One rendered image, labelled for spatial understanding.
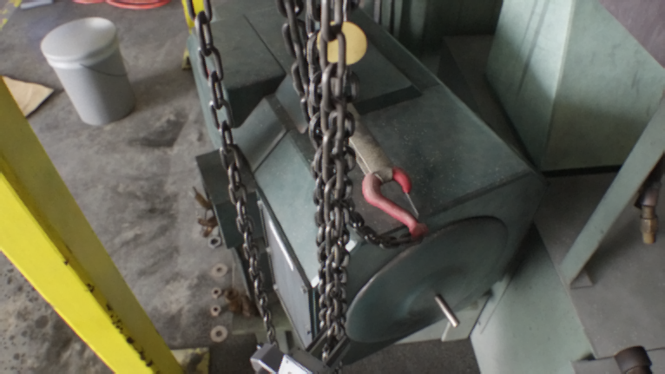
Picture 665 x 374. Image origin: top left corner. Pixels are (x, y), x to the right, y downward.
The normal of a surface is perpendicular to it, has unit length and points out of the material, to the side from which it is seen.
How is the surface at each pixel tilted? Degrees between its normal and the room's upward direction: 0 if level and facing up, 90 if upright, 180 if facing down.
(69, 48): 1
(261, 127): 45
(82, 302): 90
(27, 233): 90
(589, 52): 72
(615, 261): 0
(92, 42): 1
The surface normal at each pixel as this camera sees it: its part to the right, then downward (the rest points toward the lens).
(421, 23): 0.11, 0.74
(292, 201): -0.64, -0.24
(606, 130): 0.11, 0.50
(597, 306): 0.00, -0.66
